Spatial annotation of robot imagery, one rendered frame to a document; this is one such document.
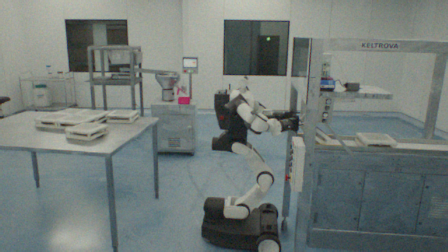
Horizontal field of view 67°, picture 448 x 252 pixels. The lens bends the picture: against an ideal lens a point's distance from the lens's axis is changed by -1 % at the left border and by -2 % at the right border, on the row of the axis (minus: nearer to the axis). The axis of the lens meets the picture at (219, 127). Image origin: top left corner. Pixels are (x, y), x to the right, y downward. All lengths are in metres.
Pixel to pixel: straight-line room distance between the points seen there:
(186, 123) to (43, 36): 4.48
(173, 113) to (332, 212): 2.70
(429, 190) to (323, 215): 0.83
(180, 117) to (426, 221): 3.16
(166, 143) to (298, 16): 4.15
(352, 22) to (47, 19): 6.39
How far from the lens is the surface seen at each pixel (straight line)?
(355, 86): 2.69
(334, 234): 3.10
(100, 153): 2.62
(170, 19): 7.57
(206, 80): 7.57
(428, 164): 2.97
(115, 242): 2.94
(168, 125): 4.89
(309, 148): 1.95
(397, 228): 3.18
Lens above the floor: 1.71
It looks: 15 degrees down
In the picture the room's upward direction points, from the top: 1 degrees clockwise
